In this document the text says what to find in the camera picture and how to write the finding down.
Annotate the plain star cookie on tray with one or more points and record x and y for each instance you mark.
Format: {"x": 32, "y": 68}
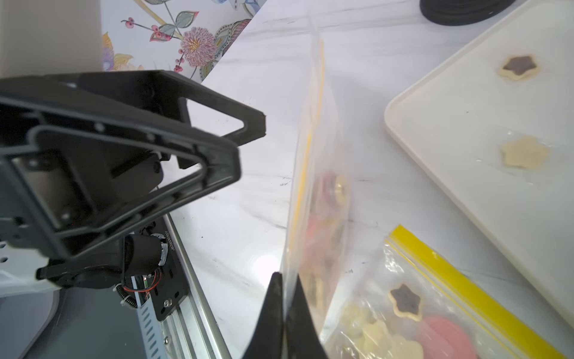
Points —
{"x": 526, "y": 152}

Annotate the chocolate star cookie on tray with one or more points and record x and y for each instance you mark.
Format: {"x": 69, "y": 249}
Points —
{"x": 517, "y": 68}

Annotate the black microphone stand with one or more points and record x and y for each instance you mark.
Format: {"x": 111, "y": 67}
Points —
{"x": 461, "y": 12}

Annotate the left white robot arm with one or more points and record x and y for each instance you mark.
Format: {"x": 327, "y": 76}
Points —
{"x": 48, "y": 38}

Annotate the ziploc bag of cookies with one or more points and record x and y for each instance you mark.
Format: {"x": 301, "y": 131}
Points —
{"x": 412, "y": 303}

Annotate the white rectangular tray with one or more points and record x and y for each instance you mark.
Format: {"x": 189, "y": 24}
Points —
{"x": 454, "y": 122}

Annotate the ziploc bag yellow duck print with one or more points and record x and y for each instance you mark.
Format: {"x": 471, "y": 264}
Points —
{"x": 320, "y": 199}

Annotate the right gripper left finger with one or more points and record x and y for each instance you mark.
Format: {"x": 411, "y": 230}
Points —
{"x": 267, "y": 341}

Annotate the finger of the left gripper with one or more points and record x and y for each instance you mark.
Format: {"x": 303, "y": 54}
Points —
{"x": 181, "y": 99}

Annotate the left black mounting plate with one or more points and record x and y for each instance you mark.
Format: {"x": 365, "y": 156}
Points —
{"x": 157, "y": 278}

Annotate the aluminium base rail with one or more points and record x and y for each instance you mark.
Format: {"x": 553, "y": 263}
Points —
{"x": 176, "y": 320}

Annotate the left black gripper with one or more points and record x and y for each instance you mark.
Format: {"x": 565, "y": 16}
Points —
{"x": 68, "y": 192}

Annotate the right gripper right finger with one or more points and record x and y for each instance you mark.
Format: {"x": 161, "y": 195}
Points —
{"x": 302, "y": 341}

